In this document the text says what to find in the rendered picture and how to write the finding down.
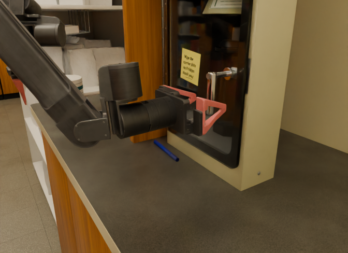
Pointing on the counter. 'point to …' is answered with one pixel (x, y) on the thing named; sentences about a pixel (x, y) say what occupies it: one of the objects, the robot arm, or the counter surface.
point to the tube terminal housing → (258, 93)
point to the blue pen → (166, 151)
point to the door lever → (212, 76)
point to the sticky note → (190, 66)
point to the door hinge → (162, 37)
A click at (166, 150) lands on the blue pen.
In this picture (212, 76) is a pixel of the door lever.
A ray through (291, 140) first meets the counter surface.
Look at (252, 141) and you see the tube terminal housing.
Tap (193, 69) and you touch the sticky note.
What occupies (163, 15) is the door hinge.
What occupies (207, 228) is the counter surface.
